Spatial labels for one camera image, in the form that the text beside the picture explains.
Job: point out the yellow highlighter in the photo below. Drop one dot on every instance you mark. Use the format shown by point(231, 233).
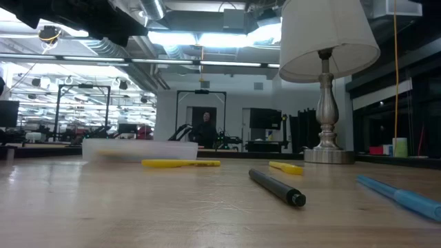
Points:
point(179, 163)

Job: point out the pink-lidded clear supply box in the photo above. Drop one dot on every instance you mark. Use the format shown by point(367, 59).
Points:
point(155, 149)

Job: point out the yellow pen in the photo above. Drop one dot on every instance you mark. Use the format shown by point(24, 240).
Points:
point(287, 168)

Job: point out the black pen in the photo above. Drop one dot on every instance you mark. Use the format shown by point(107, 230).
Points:
point(275, 187)

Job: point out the blue pen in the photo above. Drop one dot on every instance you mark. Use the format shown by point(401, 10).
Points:
point(406, 199)

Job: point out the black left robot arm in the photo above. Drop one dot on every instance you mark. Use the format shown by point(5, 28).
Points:
point(86, 17)

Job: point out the black background robot arm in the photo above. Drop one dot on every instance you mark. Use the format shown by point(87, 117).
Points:
point(181, 131)
point(227, 140)

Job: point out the grey ceiling box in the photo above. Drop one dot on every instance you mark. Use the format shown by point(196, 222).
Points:
point(234, 19)

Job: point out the red box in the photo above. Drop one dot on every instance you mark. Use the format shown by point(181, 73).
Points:
point(375, 151)

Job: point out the blue and white box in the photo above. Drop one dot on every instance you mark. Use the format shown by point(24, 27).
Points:
point(388, 150)

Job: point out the person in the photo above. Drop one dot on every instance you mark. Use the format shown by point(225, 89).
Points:
point(206, 132)

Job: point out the black background workbench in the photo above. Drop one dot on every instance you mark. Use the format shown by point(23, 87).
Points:
point(265, 146)

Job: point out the long ceiling light bar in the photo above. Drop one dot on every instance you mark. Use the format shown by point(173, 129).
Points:
point(224, 63)

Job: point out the black standing panels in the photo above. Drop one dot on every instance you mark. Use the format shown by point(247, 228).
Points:
point(303, 131)

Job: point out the white-shaded silver table lamp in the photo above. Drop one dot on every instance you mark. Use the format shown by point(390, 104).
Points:
point(327, 34)

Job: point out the green and white roll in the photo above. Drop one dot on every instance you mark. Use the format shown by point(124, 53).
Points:
point(400, 148)

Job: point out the black monitor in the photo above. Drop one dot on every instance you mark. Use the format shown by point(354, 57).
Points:
point(8, 113)

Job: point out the black aluminium table frame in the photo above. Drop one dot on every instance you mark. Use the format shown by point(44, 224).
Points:
point(241, 155)

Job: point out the narrow black gantry frame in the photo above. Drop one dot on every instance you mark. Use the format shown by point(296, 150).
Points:
point(201, 91)

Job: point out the black wall screen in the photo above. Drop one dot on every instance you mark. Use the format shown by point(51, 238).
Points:
point(265, 118)

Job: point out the silver ventilation duct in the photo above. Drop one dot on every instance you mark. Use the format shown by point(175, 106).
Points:
point(151, 8)

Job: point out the wide black gantry frame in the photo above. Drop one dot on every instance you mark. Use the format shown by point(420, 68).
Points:
point(85, 85)

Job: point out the black ceiling dome camera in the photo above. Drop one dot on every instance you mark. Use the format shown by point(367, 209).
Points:
point(49, 33)

